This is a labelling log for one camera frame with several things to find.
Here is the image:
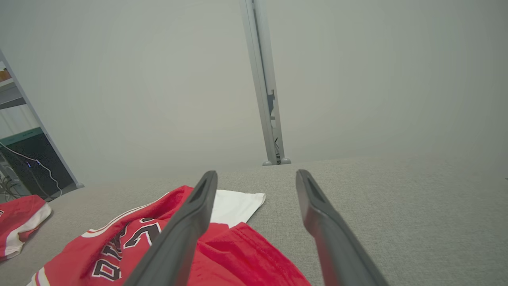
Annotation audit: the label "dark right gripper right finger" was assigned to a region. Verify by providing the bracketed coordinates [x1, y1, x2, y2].
[296, 170, 389, 286]

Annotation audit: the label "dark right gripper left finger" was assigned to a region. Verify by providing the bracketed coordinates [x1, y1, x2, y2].
[123, 171, 218, 286]

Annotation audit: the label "red white basketball jersey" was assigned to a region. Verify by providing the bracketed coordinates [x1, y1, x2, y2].
[27, 186, 312, 286]

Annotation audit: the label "red white basketball shorts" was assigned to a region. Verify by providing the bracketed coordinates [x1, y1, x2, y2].
[0, 195, 52, 261]

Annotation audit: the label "black device with teal top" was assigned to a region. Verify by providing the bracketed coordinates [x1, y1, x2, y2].
[0, 127, 76, 199]

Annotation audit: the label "thin white cable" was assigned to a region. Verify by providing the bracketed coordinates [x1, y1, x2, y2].
[0, 143, 63, 198]

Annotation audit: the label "grey metal partition post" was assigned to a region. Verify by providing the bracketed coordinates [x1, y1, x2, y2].
[238, 0, 287, 165]

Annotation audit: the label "grey metal frame leg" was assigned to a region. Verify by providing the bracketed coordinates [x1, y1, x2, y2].
[0, 50, 85, 189]

